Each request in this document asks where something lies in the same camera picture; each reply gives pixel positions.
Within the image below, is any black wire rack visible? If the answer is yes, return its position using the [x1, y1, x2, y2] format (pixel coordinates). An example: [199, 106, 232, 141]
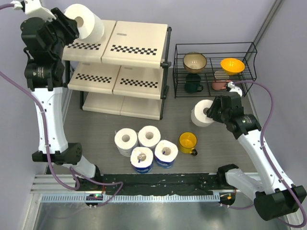
[173, 42, 257, 98]

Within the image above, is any dark green mug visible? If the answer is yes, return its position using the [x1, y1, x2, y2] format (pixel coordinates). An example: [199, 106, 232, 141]
[184, 73, 203, 93]

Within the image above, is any cream three-tier shelf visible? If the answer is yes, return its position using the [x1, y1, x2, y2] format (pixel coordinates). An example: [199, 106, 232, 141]
[63, 20, 172, 120]

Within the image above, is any yellow mug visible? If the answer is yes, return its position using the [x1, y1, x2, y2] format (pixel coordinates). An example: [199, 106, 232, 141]
[178, 132, 198, 156]

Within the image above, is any beige ceramic bowl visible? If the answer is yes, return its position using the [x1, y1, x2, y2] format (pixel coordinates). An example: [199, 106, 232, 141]
[183, 52, 207, 74]

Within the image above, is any white slotted cable duct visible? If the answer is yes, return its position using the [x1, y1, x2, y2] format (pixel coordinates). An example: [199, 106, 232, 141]
[41, 193, 220, 203]

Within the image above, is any white paper towel roll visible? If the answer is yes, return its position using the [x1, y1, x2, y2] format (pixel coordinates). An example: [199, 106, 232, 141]
[64, 4, 105, 43]
[114, 128, 139, 157]
[191, 100, 214, 127]

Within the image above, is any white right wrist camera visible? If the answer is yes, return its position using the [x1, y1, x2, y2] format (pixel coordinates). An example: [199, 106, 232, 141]
[226, 81, 243, 97]

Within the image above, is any orange bowl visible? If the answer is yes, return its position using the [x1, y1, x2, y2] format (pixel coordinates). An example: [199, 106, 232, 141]
[220, 58, 245, 76]

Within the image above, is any floral print paper roll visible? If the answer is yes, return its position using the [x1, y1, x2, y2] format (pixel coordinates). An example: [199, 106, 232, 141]
[138, 126, 161, 151]

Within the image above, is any pink mug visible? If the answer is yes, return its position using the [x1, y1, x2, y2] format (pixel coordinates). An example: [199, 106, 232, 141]
[212, 80, 230, 91]

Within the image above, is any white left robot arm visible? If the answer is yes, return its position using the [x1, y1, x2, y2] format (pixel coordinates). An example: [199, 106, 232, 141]
[20, 8, 103, 191]

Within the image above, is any blue paper roll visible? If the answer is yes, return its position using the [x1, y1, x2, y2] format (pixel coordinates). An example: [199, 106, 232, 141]
[154, 140, 178, 168]
[130, 147, 154, 174]

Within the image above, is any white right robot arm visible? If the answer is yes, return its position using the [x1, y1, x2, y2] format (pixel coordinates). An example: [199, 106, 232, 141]
[206, 92, 307, 221]

